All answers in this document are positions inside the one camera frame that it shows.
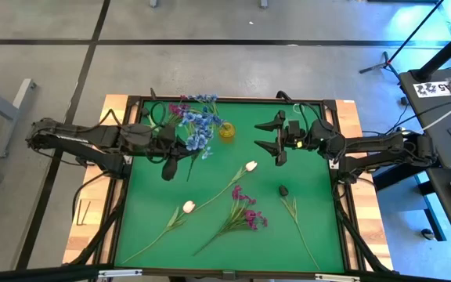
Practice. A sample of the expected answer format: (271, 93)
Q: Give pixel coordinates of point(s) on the black diagonal frame strut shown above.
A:
(100, 235)
(360, 243)

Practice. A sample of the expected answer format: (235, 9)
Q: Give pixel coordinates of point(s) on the green table mat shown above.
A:
(272, 250)

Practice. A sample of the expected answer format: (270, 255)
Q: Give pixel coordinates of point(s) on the grey table leg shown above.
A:
(14, 117)

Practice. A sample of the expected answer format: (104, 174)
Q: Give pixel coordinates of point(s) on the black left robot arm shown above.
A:
(73, 137)

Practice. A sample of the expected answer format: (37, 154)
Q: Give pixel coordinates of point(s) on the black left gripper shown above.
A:
(168, 150)

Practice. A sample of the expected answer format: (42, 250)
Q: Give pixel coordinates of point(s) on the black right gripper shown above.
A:
(292, 143)

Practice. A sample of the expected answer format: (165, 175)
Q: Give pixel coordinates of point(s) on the white printed label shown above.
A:
(433, 89)

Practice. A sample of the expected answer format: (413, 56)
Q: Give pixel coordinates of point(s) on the black table frame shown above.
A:
(249, 98)

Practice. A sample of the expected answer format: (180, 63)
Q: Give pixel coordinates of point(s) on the black tripod stand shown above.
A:
(413, 35)

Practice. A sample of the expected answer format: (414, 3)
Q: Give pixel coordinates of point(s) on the pale pink tulip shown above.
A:
(188, 207)
(251, 166)

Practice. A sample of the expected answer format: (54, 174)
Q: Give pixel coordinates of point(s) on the blue flower bunch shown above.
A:
(196, 141)
(204, 97)

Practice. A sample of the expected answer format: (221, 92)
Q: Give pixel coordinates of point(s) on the silver bracket plate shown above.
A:
(337, 277)
(120, 273)

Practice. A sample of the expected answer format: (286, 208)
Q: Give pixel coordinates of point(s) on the black caster wheel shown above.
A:
(428, 234)

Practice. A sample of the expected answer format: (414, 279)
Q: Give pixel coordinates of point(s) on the black desk pole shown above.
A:
(448, 51)

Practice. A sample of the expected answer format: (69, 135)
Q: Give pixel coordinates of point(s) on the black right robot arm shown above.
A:
(378, 147)

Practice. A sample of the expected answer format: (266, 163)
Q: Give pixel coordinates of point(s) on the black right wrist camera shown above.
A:
(294, 127)

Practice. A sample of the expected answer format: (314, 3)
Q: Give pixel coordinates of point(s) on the black office desk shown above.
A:
(444, 156)

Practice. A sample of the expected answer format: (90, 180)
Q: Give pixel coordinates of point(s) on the yellow glass vase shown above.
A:
(227, 131)

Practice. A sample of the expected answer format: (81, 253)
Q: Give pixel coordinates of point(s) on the magenta flower bunch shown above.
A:
(236, 192)
(175, 109)

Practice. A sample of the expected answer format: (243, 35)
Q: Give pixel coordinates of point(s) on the black horizontal frame bar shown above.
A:
(33, 274)

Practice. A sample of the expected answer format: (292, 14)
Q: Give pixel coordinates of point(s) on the black hex key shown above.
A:
(79, 213)
(86, 211)

